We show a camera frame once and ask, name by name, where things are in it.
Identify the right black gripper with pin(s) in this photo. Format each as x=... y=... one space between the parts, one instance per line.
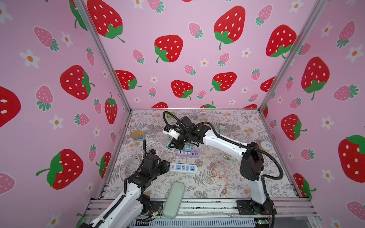
x=175 y=146

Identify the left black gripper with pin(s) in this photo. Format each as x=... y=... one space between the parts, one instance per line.
x=164 y=166

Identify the teal charger plug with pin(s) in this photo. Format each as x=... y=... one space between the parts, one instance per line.
x=187 y=148

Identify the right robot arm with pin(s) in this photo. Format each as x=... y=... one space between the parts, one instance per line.
x=250 y=156

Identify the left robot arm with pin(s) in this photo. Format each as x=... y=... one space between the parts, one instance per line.
x=132 y=201

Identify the purple power strip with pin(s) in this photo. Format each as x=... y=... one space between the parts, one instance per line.
x=194 y=153

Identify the white blue power strip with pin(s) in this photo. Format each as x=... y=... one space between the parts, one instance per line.
x=183 y=168

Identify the small clear packet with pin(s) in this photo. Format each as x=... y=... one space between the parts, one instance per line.
x=200 y=113

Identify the pale green oblong case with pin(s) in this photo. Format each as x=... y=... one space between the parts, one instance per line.
x=173 y=201

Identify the yellow tape roll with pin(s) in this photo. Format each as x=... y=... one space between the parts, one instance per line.
x=266 y=146

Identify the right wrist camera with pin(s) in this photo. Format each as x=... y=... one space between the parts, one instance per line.
x=171 y=132

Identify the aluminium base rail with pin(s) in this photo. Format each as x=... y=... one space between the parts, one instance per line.
x=224 y=213

